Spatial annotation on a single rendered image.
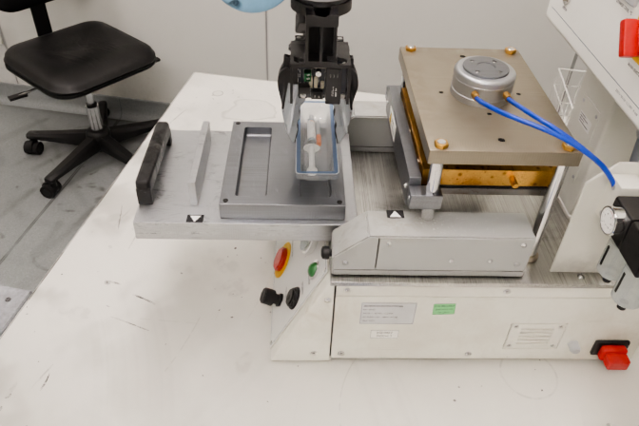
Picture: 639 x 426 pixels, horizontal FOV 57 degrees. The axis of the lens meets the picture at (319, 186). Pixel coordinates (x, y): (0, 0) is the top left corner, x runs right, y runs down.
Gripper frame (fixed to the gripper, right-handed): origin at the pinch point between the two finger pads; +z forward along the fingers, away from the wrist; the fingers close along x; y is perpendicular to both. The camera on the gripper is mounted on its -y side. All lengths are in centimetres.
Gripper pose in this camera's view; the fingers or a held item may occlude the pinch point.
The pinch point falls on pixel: (316, 131)
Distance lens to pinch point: 81.7
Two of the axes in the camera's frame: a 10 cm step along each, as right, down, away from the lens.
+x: 10.0, 0.1, 0.4
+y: 0.2, 6.3, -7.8
